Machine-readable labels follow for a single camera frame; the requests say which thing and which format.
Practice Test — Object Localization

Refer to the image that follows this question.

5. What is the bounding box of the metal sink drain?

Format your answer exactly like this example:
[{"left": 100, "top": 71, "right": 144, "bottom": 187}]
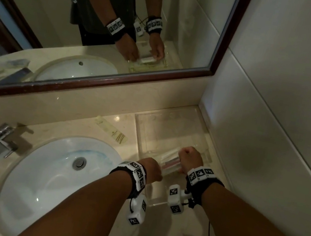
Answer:
[{"left": 71, "top": 156, "right": 88, "bottom": 172}]

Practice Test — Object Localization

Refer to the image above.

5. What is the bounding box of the person's right hand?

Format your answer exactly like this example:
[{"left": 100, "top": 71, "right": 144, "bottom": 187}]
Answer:
[{"left": 175, "top": 144, "right": 207, "bottom": 178}]

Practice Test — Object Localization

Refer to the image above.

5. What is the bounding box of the white oval sink basin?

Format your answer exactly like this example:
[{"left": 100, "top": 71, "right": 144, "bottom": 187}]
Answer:
[{"left": 0, "top": 124, "right": 126, "bottom": 236}]

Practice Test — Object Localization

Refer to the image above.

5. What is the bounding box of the person's left hand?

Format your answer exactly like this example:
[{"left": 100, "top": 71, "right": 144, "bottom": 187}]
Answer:
[{"left": 134, "top": 155, "right": 166, "bottom": 187}]

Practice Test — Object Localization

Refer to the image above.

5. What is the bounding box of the clear plastic tray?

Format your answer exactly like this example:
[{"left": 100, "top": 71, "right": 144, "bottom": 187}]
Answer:
[{"left": 120, "top": 95, "right": 223, "bottom": 217}]

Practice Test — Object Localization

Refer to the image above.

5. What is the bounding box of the clear toothbrush kit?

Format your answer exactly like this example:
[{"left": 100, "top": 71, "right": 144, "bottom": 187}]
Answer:
[{"left": 157, "top": 152, "right": 184, "bottom": 178}]

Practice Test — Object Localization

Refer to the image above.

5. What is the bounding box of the long cream striped toiletry packet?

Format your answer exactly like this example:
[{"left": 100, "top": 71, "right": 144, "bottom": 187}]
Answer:
[{"left": 91, "top": 115, "right": 131, "bottom": 145}]

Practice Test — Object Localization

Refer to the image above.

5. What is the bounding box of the person's left forearm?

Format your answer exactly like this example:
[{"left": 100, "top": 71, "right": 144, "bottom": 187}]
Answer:
[{"left": 16, "top": 157, "right": 137, "bottom": 236}]

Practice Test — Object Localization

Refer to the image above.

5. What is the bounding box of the black wristband with marker tags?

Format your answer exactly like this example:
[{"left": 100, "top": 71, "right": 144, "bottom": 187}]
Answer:
[
  {"left": 182, "top": 164, "right": 228, "bottom": 210},
  {"left": 106, "top": 158, "right": 150, "bottom": 202}
]

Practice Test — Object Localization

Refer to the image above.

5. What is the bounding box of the dark wood framed mirror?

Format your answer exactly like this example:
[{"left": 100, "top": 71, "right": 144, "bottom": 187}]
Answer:
[{"left": 0, "top": 0, "right": 255, "bottom": 145}]

